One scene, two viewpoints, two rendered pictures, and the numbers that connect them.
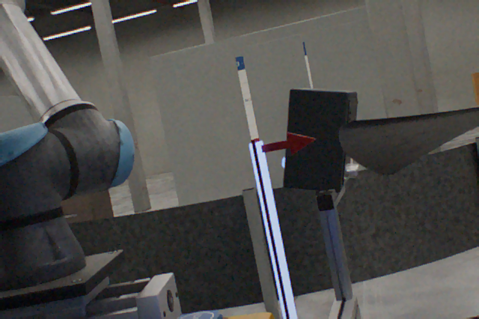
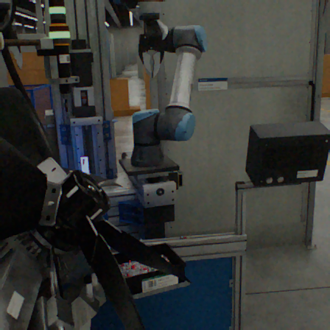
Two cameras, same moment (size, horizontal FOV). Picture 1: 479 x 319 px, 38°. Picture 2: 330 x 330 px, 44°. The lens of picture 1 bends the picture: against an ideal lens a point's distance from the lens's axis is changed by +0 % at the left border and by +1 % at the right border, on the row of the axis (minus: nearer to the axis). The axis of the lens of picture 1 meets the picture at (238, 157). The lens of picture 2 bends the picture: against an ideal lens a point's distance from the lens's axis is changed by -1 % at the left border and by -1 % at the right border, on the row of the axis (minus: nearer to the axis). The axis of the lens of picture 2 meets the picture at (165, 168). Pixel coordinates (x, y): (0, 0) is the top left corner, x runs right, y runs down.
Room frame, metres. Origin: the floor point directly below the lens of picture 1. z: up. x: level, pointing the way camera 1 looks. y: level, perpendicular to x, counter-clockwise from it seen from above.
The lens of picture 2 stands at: (0.50, -1.34, 1.52)
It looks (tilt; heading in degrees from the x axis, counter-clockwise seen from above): 16 degrees down; 69
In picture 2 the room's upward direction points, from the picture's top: 2 degrees counter-clockwise
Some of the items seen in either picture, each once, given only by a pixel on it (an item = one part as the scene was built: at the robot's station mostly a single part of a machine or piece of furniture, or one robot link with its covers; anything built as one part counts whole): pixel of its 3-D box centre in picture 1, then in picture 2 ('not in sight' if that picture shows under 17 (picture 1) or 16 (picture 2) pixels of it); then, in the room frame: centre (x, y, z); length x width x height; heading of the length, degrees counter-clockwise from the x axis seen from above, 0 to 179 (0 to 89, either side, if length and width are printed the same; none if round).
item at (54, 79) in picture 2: not in sight; (57, 60); (0.62, -0.36, 1.50); 0.09 x 0.07 x 0.10; 21
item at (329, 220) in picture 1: (334, 245); (240, 208); (1.24, -0.14, 0.96); 0.03 x 0.03 x 0.20; 76
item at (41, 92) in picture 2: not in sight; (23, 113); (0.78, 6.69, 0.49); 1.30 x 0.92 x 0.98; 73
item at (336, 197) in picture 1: (331, 192); (268, 184); (1.33, -0.17, 1.04); 0.24 x 0.03 x 0.03; 166
